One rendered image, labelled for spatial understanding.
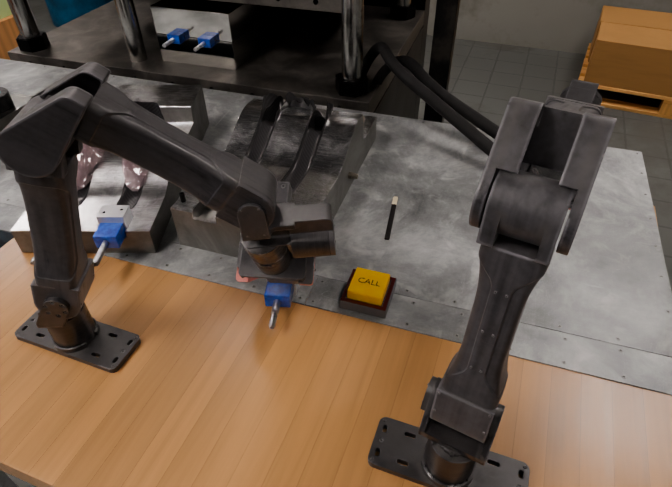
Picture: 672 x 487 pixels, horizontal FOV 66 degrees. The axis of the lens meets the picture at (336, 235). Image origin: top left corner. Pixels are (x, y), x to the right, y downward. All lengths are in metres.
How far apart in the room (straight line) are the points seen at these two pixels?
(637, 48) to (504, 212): 3.00
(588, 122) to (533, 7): 3.72
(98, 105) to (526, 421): 0.68
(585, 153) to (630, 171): 0.88
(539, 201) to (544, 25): 3.79
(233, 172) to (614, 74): 3.04
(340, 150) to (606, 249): 0.55
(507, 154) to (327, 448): 0.46
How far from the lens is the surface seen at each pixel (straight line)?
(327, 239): 0.69
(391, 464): 0.74
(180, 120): 1.31
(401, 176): 1.19
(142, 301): 0.97
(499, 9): 4.23
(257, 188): 0.65
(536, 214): 0.48
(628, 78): 3.51
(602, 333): 0.95
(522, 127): 0.50
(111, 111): 0.62
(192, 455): 0.78
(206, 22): 1.76
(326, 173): 1.05
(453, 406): 0.63
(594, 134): 0.50
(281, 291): 0.87
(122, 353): 0.89
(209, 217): 1.00
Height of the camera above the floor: 1.47
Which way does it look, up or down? 41 degrees down
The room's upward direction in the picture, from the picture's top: 1 degrees counter-clockwise
